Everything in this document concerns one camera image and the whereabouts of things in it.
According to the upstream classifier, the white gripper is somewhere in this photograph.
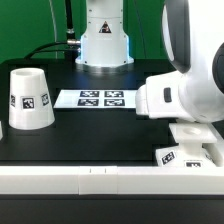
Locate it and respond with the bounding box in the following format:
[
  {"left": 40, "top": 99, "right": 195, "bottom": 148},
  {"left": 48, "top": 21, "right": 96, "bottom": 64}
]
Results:
[{"left": 135, "top": 74, "right": 187, "bottom": 119}]

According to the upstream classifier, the white lamp base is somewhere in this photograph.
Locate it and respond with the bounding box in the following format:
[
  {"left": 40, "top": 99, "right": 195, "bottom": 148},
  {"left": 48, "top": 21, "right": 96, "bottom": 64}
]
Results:
[{"left": 156, "top": 123, "right": 217, "bottom": 168}]

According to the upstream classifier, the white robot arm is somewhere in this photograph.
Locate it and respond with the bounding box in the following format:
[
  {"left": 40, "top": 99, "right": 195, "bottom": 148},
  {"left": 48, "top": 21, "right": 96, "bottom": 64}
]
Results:
[{"left": 76, "top": 0, "right": 224, "bottom": 123}]

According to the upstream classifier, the white lamp hood cone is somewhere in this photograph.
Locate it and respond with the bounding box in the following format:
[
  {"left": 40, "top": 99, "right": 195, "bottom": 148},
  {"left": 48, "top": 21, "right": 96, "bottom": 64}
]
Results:
[{"left": 9, "top": 68, "right": 55, "bottom": 130}]

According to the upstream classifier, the white marker sheet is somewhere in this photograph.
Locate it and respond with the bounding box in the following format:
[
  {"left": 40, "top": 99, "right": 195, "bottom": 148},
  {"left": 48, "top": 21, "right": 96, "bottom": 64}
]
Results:
[{"left": 54, "top": 90, "right": 136, "bottom": 109}]

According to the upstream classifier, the white part at left edge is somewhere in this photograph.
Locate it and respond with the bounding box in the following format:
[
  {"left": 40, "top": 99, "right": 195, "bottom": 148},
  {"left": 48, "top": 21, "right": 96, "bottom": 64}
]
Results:
[{"left": 0, "top": 121, "right": 3, "bottom": 141}]

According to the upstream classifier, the black cable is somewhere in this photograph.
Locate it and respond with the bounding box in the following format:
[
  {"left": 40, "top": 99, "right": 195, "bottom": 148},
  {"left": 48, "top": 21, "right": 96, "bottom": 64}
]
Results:
[{"left": 23, "top": 0, "right": 82, "bottom": 60}]

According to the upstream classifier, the white L-shaped fence wall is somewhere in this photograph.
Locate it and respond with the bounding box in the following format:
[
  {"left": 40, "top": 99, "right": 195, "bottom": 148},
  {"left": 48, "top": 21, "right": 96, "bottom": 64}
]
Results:
[{"left": 0, "top": 165, "right": 224, "bottom": 195}]

